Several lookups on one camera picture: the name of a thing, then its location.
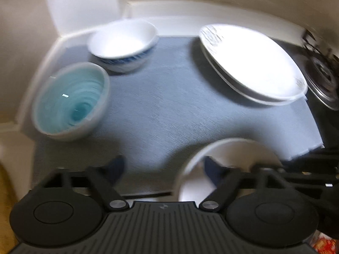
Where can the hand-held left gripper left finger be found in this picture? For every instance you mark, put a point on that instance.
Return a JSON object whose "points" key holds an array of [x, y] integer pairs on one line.
{"points": [[117, 169]]}

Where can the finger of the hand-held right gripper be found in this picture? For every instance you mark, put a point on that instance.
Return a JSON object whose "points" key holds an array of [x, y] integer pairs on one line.
{"points": [[317, 157], [312, 180]]}

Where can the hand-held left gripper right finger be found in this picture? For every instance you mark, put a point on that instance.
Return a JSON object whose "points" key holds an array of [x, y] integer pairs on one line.
{"points": [[213, 170]]}

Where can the cream straight-sided bowl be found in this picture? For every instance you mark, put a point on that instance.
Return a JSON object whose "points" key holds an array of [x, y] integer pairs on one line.
{"points": [[193, 180]]}

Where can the white square floral plate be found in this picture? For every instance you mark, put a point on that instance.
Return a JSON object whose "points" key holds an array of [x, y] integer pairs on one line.
{"points": [[264, 102], [251, 60]]}

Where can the light blue bowl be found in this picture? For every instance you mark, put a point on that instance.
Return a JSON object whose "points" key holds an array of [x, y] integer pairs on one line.
{"points": [[68, 103]]}

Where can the white bowl with blue pattern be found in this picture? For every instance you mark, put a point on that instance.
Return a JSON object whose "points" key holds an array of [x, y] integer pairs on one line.
{"points": [[119, 42]]}

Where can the black glass gas stove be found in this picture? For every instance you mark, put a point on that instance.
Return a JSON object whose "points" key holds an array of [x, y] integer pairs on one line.
{"points": [[317, 127]]}

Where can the red printed packaging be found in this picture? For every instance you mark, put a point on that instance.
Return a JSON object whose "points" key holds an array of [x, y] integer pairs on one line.
{"points": [[329, 244]]}

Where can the steel stove burner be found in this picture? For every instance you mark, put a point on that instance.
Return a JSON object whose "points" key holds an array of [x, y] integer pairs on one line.
{"points": [[324, 82]]}

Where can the grey mat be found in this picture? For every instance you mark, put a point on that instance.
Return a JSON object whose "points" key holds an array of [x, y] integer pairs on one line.
{"points": [[164, 105]]}

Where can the wooden cutting board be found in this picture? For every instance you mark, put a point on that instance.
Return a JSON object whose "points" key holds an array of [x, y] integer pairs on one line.
{"points": [[5, 203]]}

